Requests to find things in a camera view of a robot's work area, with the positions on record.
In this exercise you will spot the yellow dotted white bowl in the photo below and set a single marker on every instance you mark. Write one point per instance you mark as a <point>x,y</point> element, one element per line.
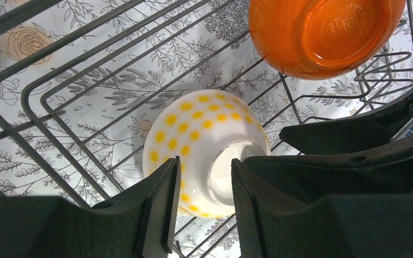
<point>206,129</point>

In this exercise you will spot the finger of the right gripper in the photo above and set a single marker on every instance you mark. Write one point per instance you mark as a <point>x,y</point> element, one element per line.
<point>355,133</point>

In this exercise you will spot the orange bowl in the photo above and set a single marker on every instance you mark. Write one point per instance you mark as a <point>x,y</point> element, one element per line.
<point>321,39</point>

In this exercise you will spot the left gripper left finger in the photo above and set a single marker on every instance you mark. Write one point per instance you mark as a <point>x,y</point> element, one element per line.
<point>138,222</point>

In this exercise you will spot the black wire dish rack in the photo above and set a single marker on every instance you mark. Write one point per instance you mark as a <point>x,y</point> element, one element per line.
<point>82,83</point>

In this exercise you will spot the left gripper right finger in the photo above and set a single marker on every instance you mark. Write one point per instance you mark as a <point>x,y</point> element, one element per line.
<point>347,205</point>

